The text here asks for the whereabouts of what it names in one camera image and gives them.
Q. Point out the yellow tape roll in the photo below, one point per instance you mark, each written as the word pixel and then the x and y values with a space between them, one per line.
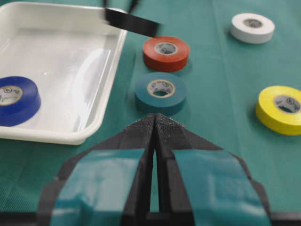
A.
pixel 279 109

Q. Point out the white tape roll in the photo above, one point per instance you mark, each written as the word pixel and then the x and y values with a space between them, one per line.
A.
pixel 252 28

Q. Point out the blue tape roll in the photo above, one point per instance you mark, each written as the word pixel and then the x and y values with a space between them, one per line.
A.
pixel 19 100

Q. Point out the white plastic tray case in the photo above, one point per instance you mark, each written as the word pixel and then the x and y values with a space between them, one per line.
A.
pixel 72 56

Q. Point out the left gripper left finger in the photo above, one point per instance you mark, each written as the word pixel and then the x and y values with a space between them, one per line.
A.
pixel 106 185

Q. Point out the green tape roll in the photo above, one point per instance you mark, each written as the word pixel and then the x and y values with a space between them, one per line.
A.
pixel 160 92

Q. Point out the red tape roll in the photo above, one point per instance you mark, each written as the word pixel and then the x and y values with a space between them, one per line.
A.
pixel 166 53

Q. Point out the green table cloth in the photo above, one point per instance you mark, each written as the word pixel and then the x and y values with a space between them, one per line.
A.
pixel 224 77

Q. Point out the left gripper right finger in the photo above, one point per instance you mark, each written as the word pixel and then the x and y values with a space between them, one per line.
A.
pixel 203 185

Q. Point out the black tape roll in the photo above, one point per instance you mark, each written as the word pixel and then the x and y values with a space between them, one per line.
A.
pixel 131 23

